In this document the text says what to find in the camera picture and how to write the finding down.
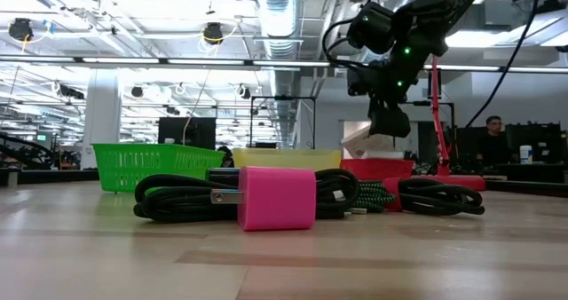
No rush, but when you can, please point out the person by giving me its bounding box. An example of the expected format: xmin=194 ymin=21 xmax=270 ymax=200
xmin=216 ymin=145 xmax=235 ymax=169
xmin=476 ymin=114 xmax=514 ymax=168

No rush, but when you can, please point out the pink wall charger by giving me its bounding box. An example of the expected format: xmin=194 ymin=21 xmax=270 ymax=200
xmin=210 ymin=165 xmax=318 ymax=233

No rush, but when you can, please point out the black background monitor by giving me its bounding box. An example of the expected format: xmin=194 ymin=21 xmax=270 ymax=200
xmin=157 ymin=116 xmax=217 ymax=151

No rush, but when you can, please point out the red plastic basket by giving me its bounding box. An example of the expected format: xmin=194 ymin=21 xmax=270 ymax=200
xmin=339 ymin=157 xmax=416 ymax=183

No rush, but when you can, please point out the green black braided cable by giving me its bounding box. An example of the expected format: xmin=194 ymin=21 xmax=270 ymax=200
xmin=350 ymin=180 xmax=398 ymax=216

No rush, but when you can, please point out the black background rig frame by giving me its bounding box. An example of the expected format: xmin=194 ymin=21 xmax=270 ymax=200
xmin=249 ymin=94 xmax=317 ymax=149

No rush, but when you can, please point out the green plastic basket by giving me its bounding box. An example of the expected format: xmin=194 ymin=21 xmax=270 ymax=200
xmin=91 ymin=142 xmax=226 ymax=193

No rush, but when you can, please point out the black ceiling device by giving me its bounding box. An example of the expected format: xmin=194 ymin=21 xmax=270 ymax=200
xmin=7 ymin=18 xmax=35 ymax=43
xmin=202 ymin=21 xmax=225 ymax=46

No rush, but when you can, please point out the yellow plastic bin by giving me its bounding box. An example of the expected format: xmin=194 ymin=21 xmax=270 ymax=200
xmin=232 ymin=146 xmax=343 ymax=173

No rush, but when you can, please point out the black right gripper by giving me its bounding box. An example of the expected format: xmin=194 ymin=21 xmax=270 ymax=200
xmin=348 ymin=46 xmax=427 ymax=139

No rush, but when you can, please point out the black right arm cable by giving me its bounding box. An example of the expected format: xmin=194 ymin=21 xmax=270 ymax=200
xmin=464 ymin=0 xmax=543 ymax=128

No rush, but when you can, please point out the black cable with red tie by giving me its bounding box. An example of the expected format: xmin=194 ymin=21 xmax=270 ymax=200
xmin=382 ymin=177 xmax=486 ymax=217

